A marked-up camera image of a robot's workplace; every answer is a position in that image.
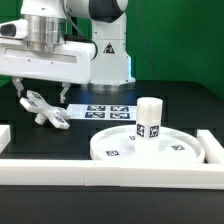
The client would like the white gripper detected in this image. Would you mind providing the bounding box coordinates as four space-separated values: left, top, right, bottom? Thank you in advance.
0 38 95 103

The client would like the white cross-shaped table base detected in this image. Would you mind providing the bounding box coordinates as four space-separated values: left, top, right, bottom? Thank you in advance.
20 90 70 129

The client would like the white round table top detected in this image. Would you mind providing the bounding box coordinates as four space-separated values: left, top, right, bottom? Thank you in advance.
90 125 205 164

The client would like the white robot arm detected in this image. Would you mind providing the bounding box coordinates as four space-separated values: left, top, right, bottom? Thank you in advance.
0 0 135 92

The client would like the white marker sheet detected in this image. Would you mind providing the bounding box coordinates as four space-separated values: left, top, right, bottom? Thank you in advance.
67 104 137 121

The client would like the white U-shaped fence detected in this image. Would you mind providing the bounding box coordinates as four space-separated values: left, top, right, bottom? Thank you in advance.
0 125 224 189

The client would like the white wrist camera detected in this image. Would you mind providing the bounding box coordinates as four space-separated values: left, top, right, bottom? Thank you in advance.
0 19 28 39

